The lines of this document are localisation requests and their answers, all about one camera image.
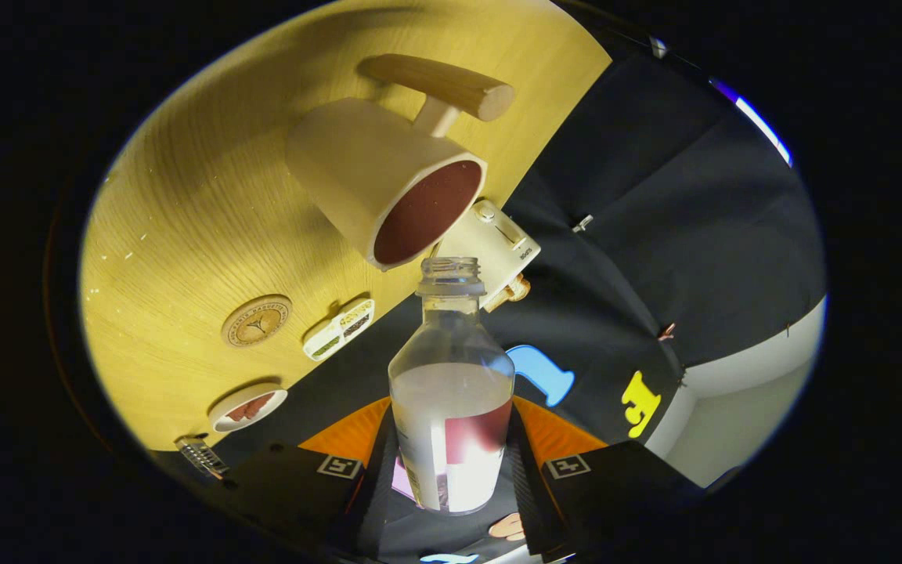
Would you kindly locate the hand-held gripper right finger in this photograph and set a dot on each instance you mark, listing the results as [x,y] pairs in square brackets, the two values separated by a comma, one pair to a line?
[529,493]

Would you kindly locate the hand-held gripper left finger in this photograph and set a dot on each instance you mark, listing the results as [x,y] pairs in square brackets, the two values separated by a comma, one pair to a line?
[373,509]

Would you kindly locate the clear juice bottle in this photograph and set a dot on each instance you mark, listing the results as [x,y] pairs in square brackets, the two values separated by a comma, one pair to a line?
[451,407]

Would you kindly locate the round wooden coaster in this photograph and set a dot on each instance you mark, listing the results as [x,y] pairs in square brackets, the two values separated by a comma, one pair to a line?
[256,321]

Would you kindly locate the red-brown sausage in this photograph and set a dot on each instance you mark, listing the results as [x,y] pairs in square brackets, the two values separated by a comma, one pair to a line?
[241,413]
[259,402]

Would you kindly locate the white round plate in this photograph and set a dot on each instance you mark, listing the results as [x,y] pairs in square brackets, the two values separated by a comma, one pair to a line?
[220,419]

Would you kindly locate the white divided condiment dish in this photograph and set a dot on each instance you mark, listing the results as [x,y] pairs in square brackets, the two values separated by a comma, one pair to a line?
[339,329]

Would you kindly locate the toast slice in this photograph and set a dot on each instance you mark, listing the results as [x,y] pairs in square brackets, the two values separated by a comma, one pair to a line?
[517,288]
[496,301]

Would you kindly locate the pink clip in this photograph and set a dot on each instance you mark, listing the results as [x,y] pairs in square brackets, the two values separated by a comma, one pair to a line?
[667,332]

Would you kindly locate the cream toaster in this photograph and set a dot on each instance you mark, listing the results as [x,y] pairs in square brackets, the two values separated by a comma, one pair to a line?
[502,243]

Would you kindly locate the silver clip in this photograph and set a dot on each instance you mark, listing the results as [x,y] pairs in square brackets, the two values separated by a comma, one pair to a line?
[582,223]

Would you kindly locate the black backdrop cloth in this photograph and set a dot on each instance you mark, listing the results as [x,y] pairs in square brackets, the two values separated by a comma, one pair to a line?
[694,235]

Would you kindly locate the wooden table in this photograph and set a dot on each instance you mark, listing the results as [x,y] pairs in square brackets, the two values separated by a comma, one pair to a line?
[185,235]

